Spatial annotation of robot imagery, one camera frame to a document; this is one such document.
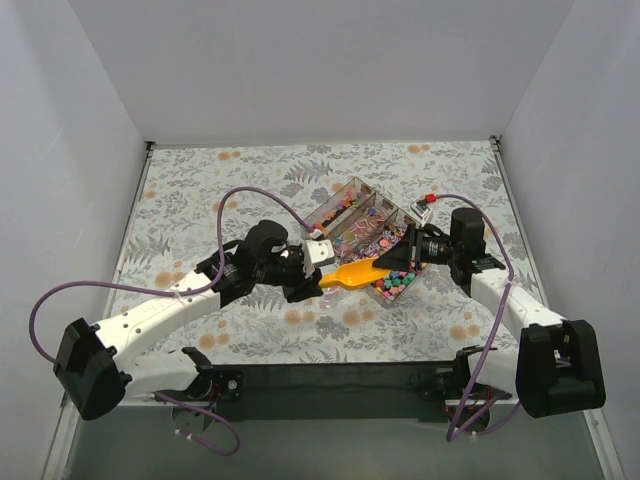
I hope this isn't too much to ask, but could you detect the clear compartment candy box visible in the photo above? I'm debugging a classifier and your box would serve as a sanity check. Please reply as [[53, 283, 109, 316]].
[[301, 176, 431, 307]]

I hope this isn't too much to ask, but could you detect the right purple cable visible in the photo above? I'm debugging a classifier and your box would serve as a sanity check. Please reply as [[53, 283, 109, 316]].
[[424, 192, 526, 444]]

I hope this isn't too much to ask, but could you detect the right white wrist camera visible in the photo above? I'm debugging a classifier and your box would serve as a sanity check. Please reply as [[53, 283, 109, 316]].
[[410, 199, 433, 226]]

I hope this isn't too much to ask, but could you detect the clear plastic jar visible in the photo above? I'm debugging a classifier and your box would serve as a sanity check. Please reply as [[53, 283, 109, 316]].
[[319, 287, 343, 309]]

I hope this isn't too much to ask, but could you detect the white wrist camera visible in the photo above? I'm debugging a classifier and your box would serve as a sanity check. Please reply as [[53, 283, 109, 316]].
[[302, 239, 335, 277], [410, 199, 433, 226]]

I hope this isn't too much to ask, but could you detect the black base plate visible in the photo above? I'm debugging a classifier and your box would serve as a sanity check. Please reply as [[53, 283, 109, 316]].
[[163, 361, 470, 423]]

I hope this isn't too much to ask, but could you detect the yellow plastic scoop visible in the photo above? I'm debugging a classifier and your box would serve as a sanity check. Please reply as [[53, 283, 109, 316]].
[[318, 258, 391, 290]]

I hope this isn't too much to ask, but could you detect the aluminium frame rail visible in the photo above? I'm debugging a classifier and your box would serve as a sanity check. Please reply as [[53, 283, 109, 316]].
[[42, 362, 626, 480]]

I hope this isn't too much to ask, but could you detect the floral patterned table mat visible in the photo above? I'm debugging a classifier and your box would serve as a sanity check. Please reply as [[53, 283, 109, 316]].
[[120, 141, 541, 364]]

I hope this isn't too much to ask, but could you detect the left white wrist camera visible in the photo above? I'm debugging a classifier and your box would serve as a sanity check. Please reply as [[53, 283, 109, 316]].
[[302, 239, 335, 277]]

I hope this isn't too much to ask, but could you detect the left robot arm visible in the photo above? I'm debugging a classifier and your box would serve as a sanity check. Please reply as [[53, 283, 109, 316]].
[[53, 220, 335, 420]]

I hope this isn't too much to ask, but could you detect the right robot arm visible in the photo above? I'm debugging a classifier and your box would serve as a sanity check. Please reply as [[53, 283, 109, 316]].
[[373, 208, 606, 418]]

